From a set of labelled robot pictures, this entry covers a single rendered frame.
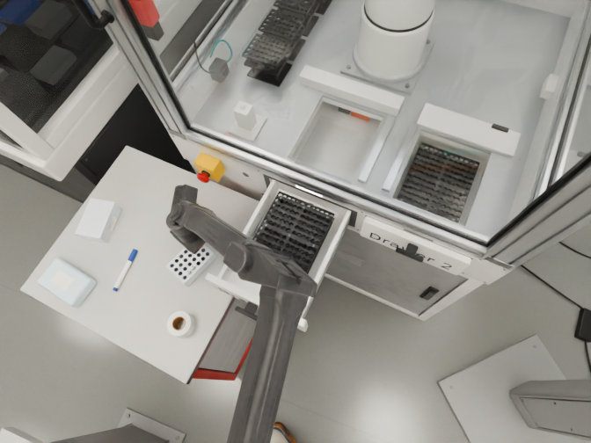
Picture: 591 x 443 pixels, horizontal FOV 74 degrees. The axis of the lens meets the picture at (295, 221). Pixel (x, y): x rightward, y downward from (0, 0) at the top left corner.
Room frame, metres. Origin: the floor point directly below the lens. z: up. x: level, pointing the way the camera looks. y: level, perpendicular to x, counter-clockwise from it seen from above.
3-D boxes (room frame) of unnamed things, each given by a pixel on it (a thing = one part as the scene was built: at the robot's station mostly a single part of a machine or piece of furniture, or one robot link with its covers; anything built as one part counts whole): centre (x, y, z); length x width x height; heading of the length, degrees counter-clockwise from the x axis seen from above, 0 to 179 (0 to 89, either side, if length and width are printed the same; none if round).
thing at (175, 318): (0.22, 0.37, 0.78); 0.07 x 0.07 x 0.04
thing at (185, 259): (0.40, 0.33, 0.78); 0.12 x 0.08 x 0.04; 130
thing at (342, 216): (0.40, 0.02, 0.86); 0.40 x 0.26 x 0.06; 145
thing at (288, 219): (0.39, 0.02, 0.87); 0.22 x 0.18 x 0.06; 145
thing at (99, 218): (0.59, 0.63, 0.79); 0.13 x 0.09 x 0.05; 160
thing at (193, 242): (0.44, 0.30, 0.92); 0.10 x 0.07 x 0.07; 40
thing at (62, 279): (0.40, 0.72, 0.78); 0.15 x 0.10 x 0.04; 51
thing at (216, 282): (0.23, 0.14, 0.87); 0.29 x 0.02 x 0.11; 55
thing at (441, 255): (0.31, -0.30, 0.87); 0.29 x 0.02 x 0.11; 55
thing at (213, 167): (0.66, 0.24, 0.88); 0.07 x 0.05 x 0.07; 55
